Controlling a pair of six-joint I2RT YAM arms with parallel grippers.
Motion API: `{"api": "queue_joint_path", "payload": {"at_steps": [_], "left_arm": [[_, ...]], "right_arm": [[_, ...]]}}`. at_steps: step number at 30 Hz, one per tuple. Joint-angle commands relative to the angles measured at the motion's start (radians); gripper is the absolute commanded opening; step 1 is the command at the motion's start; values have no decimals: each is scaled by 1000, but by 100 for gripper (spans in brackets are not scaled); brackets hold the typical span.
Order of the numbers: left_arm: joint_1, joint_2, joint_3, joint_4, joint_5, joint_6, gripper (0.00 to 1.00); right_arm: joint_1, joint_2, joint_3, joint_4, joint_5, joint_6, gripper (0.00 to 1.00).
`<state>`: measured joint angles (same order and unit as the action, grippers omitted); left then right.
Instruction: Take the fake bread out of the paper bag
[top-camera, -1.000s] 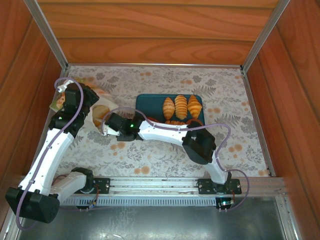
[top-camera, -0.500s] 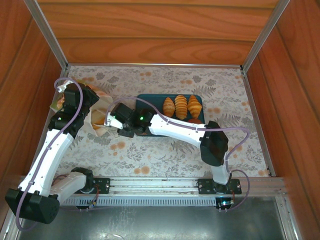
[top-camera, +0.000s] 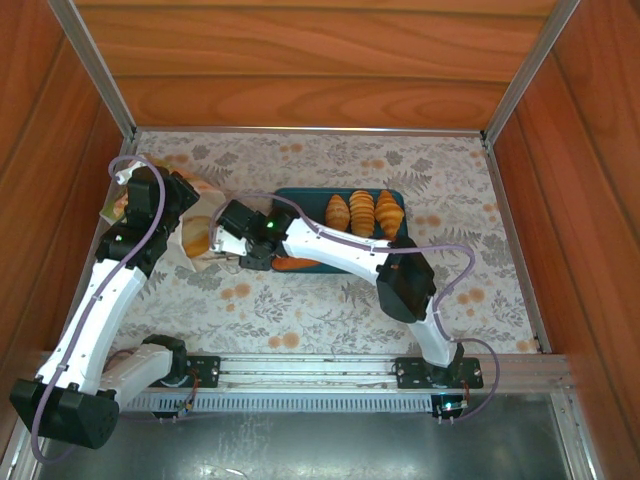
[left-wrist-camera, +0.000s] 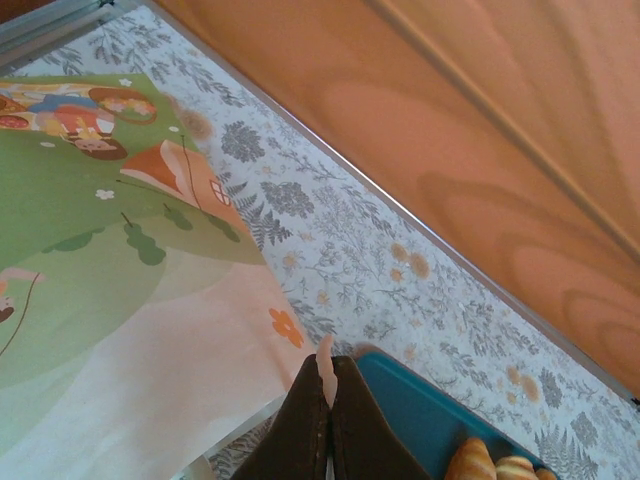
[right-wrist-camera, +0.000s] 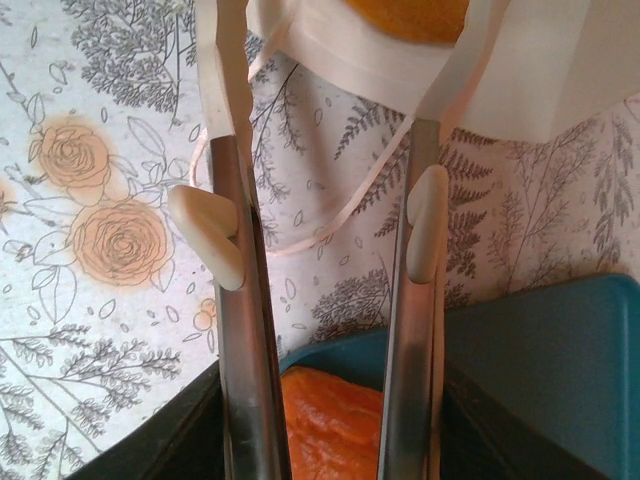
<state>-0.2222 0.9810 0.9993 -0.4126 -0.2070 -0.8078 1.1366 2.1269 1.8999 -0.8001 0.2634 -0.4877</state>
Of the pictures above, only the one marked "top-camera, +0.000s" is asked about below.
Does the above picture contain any round fake bread bun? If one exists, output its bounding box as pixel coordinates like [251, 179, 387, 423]
[181, 215, 212, 259]

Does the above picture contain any illustrated white paper bag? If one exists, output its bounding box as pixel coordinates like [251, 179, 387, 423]
[99, 154, 251, 276]

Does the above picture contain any golden fake croissant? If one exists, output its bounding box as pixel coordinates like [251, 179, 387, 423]
[323, 193, 352, 233]
[373, 189, 406, 240]

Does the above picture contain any ridged pale fake croissant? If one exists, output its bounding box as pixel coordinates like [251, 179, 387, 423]
[348, 189, 377, 239]

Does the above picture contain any teal plastic tray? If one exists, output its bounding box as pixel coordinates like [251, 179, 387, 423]
[272, 187, 409, 275]

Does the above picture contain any long aluminium edge strip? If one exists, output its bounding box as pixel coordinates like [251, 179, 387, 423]
[134, 124, 485, 139]

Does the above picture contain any grey metal sheet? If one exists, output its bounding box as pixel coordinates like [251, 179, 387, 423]
[34, 392, 576, 480]

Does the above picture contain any circuit board with green light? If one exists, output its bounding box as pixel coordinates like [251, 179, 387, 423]
[432, 392, 471, 419]

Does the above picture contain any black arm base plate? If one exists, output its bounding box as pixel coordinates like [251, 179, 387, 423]
[182, 354, 222, 390]
[394, 355, 485, 391]

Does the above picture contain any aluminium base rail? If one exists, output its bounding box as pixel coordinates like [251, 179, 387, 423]
[32, 351, 571, 396]

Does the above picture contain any aluminium frame post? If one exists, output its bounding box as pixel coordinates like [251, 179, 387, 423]
[47, 0, 139, 142]
[482, 0, 584, 146]

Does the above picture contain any small wired circuit board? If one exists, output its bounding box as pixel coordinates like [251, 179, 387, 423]
[174, 387, 201, 416]

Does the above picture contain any white slotted cable duct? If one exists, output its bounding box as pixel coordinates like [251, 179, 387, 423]
[117, 392, 436, 414]

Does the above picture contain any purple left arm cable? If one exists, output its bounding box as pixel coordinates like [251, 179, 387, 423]
[30, 154, 167, 464]

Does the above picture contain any aluminium floor rail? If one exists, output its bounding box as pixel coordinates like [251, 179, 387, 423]
[549, 392, 604, 480]
[0, 419, 51, 480]

